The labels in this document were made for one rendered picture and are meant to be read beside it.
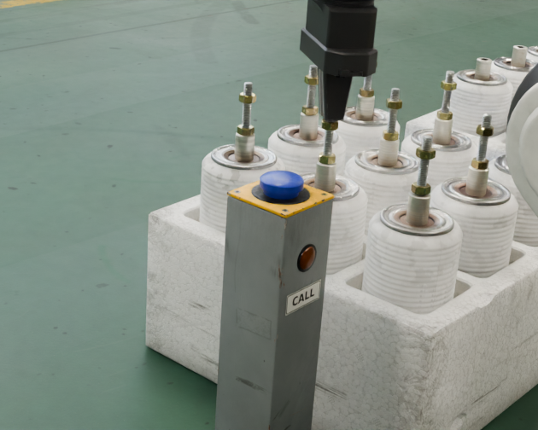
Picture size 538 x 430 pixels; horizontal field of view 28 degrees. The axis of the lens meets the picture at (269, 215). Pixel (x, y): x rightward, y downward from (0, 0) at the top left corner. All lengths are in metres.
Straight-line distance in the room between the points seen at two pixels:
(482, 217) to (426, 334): 0.17
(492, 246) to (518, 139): 0.41
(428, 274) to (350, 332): 0.10
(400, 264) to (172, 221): 0.29
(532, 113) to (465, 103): 0.85
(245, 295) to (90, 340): 0.40
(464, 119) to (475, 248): 0.48
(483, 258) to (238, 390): 0.32
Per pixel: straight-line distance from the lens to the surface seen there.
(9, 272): 1.52
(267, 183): 0.95
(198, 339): 1.26
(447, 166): 1.31
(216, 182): 1.20
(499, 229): 1.18
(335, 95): 1.11
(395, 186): 1.21
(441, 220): 1.10
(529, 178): 0.77
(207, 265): 1.20
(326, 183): 1.15
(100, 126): 2.09
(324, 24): 1.08
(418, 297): 1.09
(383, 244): 1.07
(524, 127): 0.77
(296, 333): 1.00
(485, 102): 1.62
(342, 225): 1.13
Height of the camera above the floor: 0.68
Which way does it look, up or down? 23 degrees down
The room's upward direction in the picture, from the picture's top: 4 degrees clockwise
